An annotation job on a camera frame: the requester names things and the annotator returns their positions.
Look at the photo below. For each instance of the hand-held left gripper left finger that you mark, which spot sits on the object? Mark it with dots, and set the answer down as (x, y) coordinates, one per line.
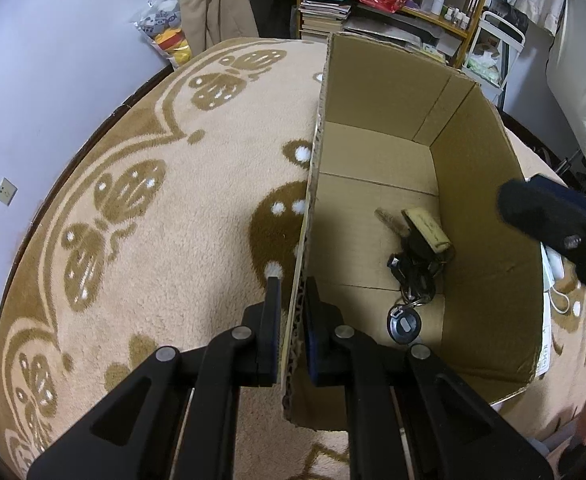
(273, 320)

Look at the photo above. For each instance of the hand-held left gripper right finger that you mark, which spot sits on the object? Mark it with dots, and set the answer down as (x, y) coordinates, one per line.
(312, 340)

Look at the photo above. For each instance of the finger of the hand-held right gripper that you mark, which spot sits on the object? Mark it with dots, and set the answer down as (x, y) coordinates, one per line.
(533, 210)

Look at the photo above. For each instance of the brown cardboard box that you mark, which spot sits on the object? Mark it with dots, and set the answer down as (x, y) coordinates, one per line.
(473, 160)

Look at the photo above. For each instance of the bunch of keys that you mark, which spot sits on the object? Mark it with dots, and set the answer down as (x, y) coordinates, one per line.
(418, 265)

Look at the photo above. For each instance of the white rectangular device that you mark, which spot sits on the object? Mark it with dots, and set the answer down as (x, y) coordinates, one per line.
(543, 350)

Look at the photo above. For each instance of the black stand legs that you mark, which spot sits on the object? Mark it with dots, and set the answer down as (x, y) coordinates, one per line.
(568, 167)

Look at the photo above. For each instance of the pale blue remote control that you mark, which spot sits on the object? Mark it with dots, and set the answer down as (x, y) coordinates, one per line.
(553, 262)

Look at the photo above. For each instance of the green and white pack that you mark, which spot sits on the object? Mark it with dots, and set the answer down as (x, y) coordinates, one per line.
(483, 67)

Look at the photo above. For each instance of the white metal cart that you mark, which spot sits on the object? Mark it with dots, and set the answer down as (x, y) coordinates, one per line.
(510, 35)

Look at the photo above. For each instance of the wooden shelf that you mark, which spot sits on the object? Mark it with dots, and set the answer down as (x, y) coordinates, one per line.
(473, 35)

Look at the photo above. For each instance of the black and white picture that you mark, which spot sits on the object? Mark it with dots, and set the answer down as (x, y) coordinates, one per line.
(508, 12)

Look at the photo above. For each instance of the row of small bottles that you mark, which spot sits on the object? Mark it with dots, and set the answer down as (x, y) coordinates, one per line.
(457, 17)

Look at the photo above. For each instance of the pile of papers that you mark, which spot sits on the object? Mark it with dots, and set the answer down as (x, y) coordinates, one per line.
(398, 27)

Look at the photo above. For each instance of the person's blue trouser leg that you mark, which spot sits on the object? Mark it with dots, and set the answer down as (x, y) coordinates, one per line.
(543, 445)

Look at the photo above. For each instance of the stack of books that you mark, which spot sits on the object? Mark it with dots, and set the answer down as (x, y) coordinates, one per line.
(323, 20)

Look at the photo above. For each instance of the bag of plush toys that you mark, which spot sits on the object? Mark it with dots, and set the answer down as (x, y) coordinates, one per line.
(165, 30)

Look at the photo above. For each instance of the beige hanging garment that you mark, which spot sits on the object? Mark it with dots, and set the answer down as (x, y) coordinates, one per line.
(218, 5)

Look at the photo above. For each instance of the white wall socket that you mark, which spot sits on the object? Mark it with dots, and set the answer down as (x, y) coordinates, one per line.
(5, 191)

